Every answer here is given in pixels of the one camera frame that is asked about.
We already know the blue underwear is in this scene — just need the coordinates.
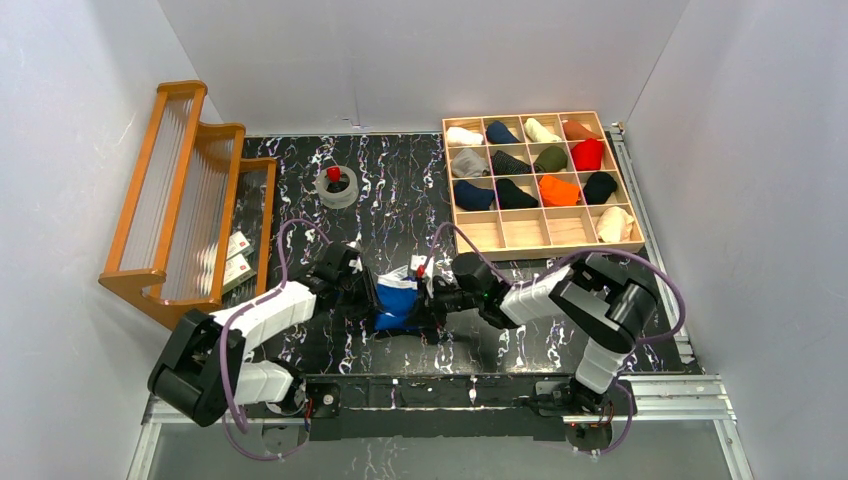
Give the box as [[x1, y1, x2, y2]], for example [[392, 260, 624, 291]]
[[374, 266, 418, 331]]

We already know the orange underwear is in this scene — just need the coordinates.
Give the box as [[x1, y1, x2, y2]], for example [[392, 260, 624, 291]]
[[538, 175, 581, 207]]

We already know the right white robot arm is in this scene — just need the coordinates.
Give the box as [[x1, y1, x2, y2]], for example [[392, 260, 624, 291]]
[[408, 249, 658, 402]]

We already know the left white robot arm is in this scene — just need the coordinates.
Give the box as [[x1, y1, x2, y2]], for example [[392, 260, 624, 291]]
[[147, 242, 377, 427]]

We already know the clear tape roll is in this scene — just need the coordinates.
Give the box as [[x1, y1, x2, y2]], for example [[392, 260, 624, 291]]
[[314, 165, 359, 209]]

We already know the black rolled cloth middle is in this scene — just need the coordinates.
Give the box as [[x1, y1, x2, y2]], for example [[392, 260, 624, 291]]
[[495, 178, 539, 210]]

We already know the black rolled cloth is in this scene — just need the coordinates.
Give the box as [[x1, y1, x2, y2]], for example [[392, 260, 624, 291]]
[[583, 171, 618, 205], [495, 178, 539, 210]]

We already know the small red cap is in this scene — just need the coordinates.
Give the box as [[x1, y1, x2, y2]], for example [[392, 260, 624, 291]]
[[326, 166, 343, 184]]

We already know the white box red label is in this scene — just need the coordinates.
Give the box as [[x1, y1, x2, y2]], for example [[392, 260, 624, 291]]
[[226, 230, 254, 261]]

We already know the wooden compartment organizer box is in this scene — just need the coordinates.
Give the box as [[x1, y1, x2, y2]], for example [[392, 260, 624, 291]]
[[442, 111, 645, 261]]

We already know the grey rolled cloth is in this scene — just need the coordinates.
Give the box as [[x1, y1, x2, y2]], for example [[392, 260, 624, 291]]
[[450, 148, 490, 178]]

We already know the dark patterned rolled cloth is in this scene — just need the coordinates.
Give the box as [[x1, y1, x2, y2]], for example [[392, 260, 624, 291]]
[[491, 150, 533, 176]]

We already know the olive rolled cloth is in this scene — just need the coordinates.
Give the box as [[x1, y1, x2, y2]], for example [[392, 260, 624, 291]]
[[533, 145, 569, 173]]

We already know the white rolled cloth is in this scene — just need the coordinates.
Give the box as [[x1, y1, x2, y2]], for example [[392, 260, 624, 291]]
[[444, 126, 485, 147]]

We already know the wooden acrylic tiered rack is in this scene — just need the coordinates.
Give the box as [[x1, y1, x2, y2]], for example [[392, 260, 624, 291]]
[[98, 80, 278, 331]]

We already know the beige rolled cloth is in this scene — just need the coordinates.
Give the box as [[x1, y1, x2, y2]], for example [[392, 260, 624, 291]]
[[596, 206, 636, 243]]

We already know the navy rolled cloth top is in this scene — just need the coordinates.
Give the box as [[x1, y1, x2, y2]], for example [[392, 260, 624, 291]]
[[485, 120, 521, 145]]

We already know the black rolled cloth right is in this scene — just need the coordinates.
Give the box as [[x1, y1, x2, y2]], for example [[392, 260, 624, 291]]
[[583, 171, 618, 205]]

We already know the cream rolled cloth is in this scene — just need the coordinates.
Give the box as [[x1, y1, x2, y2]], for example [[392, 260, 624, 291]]
[[523, 117, 563, 143]]

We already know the red rolled cloth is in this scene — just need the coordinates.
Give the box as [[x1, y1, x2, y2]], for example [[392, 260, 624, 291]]
[[570, 138, 604, 171]]

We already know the rust orange rolled cloth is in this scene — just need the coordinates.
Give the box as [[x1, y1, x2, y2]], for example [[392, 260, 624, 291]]
[[562, 120, 601, 141]]

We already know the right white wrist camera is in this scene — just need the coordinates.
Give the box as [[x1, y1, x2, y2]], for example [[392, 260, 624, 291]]
[[409, 255, 434, 297]]

